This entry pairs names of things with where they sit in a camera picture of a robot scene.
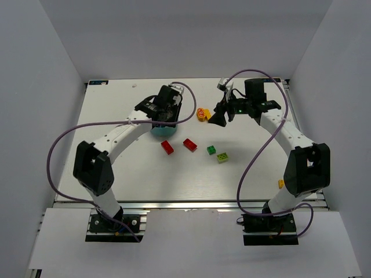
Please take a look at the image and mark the right blue corner label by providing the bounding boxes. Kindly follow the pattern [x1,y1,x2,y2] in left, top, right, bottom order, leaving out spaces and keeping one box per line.
[262,78,282,83]

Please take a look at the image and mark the right red lego brick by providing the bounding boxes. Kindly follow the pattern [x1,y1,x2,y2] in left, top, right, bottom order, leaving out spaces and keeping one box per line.
[183,138,198,152]

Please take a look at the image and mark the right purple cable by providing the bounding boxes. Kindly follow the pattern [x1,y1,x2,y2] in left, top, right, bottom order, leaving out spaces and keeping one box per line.
[224,68,314,238]

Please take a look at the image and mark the yellow orange lego figure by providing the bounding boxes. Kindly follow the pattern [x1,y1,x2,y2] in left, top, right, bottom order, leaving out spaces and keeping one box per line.
[197,108,212,122]

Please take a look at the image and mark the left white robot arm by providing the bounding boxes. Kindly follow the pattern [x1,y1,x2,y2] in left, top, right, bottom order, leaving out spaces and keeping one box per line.
[72,85,184,226]

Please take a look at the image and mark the left red lego brick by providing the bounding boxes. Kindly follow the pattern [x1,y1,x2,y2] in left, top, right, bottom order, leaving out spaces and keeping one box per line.
[161,140,174,155]

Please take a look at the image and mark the pale green sloped lego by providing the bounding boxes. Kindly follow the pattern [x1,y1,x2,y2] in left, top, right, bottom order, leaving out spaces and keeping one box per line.
[216,152,229,163]

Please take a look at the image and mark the red lego brick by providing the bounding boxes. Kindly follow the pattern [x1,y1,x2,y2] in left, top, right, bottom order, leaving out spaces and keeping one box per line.
[183,138,198,152]
[161,140,174,155]

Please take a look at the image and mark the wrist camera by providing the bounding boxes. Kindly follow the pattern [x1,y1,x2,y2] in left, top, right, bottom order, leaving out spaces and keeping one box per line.
[217,78,234,101]
[169,82,184,102]

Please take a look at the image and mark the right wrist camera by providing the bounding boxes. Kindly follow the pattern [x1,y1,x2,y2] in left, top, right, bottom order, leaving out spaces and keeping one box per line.
[217,78,234,101]

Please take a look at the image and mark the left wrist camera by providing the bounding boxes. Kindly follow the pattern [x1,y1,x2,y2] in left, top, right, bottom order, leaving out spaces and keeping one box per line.
[169,82,184,102]

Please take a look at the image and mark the blue corner label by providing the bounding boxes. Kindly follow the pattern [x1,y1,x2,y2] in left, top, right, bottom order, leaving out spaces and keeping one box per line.
[262,78,282,83]
[88,80,108,86]

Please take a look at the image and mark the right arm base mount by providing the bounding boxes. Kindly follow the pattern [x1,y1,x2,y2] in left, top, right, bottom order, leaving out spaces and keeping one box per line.
[237,214,299,246]

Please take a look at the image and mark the left blue corner label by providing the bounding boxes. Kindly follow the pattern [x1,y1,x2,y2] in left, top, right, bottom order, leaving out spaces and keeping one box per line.
[88,80,108,86]

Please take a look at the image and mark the purple cable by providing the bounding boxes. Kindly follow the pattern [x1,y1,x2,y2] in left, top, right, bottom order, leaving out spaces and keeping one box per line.
[47,82,141,243]
[224,68,314,238]

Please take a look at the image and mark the yellow lego brick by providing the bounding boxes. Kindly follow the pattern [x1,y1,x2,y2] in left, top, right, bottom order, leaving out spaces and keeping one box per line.
[278,180,285,189]

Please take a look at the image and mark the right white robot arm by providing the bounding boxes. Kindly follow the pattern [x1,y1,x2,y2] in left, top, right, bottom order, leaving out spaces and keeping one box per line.
[209,78,330,216]

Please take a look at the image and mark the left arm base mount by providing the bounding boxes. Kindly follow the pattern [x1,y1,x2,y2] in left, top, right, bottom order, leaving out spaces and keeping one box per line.
[85,212,146,243]

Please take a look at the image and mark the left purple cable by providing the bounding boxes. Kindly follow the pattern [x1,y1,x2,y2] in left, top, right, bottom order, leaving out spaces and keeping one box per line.
[47,82,141,243]

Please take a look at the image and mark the teal round divided container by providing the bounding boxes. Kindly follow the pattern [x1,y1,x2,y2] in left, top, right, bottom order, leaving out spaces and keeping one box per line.
[150,125,177,137]

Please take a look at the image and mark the small green lego brick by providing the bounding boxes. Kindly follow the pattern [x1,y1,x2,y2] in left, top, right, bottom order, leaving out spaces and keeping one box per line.
[206,145,216,155]

